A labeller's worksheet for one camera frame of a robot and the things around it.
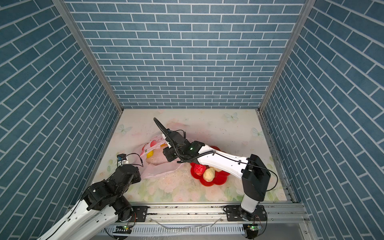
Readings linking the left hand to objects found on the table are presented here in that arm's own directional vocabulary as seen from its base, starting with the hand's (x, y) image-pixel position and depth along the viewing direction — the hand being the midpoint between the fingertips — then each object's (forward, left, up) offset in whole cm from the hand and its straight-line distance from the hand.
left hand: (140, 169), depth 77 cm
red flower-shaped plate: (-2, -43, -8) cm, 44 cm away
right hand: (+8, -12, +6) cm, 16 cm away
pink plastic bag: (+10, -3, -12) cm, 16 cm away
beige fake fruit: (-1, -36, -5) cm, 37 cm away
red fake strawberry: (+2, -31, -5) cm, 31 cm away
